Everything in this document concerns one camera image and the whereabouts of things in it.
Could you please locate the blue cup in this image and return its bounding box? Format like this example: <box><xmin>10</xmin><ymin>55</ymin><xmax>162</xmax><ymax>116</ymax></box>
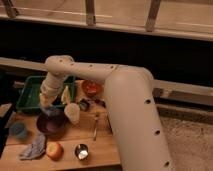
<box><xmin>9</xmin><ymin>122</ymin><xmax>27</xmax><ymax>139</ymax></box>

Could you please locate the small metal cup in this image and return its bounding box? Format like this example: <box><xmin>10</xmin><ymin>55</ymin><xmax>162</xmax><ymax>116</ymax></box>
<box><xmin>75</xmin><ymin>144</ymin><xmax>89</xmax><ymax>160</ymax></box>

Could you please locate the grey blue cloth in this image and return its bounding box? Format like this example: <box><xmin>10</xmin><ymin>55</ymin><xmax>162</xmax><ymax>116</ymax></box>
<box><xmin>19</xmin><ymin>134</ymin><xmax>46</xmax><ymax>160</ymax></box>

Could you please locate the pale yellow wedge object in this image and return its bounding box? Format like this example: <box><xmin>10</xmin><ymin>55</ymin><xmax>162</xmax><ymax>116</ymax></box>
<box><xmin>61</xmin><ymin>86</ymin><xmax>71</xmax><ymax>104</ymax></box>

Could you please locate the purple bowl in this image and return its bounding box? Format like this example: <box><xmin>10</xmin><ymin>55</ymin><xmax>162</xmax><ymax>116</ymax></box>
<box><xmin>36</xmin><ymin>114</ymin><xmax>66</xmax><ymax>135</ymax></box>

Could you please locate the metal spoon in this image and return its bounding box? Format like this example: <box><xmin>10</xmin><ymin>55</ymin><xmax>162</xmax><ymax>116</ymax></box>
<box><xmin>93</xmin><ymin>114</ymin><xmax>100</xmax><ymax>141</ymax></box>

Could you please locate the green plastic bin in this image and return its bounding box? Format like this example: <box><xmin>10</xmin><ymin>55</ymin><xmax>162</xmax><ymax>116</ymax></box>
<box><xmin>16</xmin><ymin>76</ymin><xmax>76</xmax><ymax>114</ymax></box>

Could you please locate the dark small object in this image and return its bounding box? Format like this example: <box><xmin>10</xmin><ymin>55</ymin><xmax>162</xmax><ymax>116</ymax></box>
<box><xmin>78</xmin><ymin>99</ymin><xmax>90</xmax><ymax>111</ymax></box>

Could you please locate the red yellow apple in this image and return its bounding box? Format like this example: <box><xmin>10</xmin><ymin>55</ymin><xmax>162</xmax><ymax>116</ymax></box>
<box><xmin>46</xmin><ymin>142</ymin><xmax>63</xmax><ymax>160</ymax></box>

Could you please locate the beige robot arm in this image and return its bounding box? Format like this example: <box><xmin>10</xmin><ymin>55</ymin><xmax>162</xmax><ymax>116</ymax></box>
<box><xmin>41</xmin><ymin>55</ymin><xmax>176</xmax><ymax>171</ymax></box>

